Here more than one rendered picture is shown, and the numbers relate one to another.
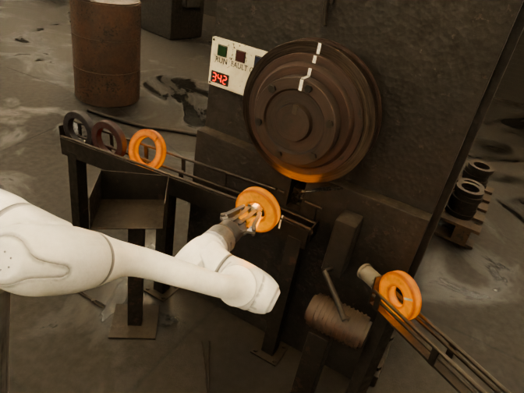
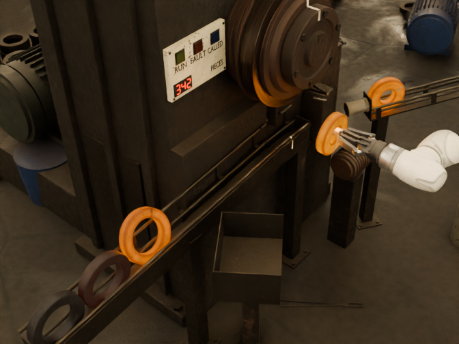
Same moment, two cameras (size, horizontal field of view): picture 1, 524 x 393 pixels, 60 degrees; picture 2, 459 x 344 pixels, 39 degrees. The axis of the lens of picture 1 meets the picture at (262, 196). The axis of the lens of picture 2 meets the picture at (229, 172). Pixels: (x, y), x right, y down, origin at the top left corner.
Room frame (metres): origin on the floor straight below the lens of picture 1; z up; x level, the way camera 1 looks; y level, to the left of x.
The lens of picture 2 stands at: (1.04, 1.85, 2.18)
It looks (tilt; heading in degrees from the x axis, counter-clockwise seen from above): 40 degrees down; 288
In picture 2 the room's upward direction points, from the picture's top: 2 degrees counter-clockwise
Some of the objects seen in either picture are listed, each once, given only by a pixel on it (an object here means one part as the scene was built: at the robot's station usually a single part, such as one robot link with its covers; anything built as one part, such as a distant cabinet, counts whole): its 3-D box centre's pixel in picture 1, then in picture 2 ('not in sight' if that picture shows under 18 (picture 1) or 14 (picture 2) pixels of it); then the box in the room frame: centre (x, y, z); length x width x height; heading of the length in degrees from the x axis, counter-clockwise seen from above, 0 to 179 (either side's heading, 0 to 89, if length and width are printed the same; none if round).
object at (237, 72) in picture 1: (239, 69); (196, 59); (1.68, 0.17, 1.15); 0.26 x 0.02 x 0.18; 66
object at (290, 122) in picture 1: (295, 121); (312, 48); (1.35, -0.06, 1.11); 0.28 x 0.06 x 0.28; 66
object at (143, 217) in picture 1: (130, 260); (250, 314); (1.42, 0.49, 0.36); 0.26 x 0.20 x 0.72; 101
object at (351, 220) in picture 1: (342, 243); (316, 112); (1.36, -0.32, 0.68); 0.11 x 0.08 x 0.24; 156
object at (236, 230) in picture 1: (232, 228); (371, 149); (1.10, 0.07, 0.84); 0.09 x 0.08 x 0.07; 156
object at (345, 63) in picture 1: (308, 113); (288, 39); (1.44, -0.10, 1.11); 0.47 x 0.06 x 0.47; 66
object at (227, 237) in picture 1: (218, 241); (391, 158); (1.04, 0.10, 0.83); 0.09 x 0.06 x 0.09; 66
